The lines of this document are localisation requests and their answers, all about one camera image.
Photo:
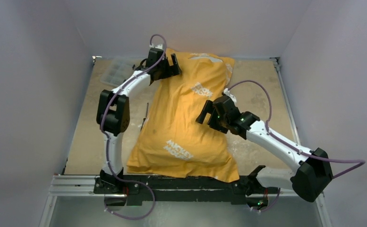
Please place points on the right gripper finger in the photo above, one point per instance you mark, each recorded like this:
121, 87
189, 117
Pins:
216, 125
207, 109

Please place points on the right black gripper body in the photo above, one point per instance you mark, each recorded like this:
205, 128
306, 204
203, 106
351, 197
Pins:
210, 115

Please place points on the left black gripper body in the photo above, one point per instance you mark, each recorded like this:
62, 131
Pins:
163, 68

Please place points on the orange Mickey Mouse pillowcase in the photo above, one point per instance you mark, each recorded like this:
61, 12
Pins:
171, 142

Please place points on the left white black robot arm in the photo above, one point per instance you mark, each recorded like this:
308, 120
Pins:
113, 113

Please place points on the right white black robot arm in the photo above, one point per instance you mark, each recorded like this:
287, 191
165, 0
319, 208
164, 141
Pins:
308, 171

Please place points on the clear plastic organizer box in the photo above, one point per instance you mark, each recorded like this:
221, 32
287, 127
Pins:
119, 70

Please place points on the yellow black screwdriver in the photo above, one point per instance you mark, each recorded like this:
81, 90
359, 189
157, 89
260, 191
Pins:
146, 115

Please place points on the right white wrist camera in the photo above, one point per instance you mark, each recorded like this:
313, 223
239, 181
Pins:
227, 92

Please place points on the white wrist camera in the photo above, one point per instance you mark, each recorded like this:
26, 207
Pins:
227, 92
157, 46

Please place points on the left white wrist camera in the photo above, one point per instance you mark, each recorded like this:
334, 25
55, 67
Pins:
157, 46

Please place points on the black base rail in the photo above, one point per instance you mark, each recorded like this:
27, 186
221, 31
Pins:
140, 188

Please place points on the aluminium frame profile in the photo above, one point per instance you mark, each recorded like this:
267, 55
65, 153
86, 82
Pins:
94, 143

